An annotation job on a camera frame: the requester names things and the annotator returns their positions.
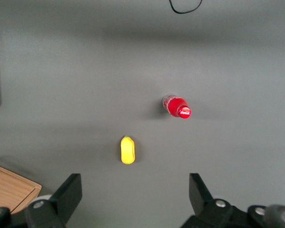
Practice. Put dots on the yellow toy lemon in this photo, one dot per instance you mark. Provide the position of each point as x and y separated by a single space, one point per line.
127 150

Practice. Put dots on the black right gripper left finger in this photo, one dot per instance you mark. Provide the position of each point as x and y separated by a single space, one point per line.
61 204

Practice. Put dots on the red cola bottle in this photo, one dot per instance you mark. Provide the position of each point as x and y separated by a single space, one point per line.
177 108

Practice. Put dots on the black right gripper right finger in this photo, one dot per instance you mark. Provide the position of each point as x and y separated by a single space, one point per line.
204 209

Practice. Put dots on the wooden drawer cabinet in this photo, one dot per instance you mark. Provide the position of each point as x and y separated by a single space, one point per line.
9 187

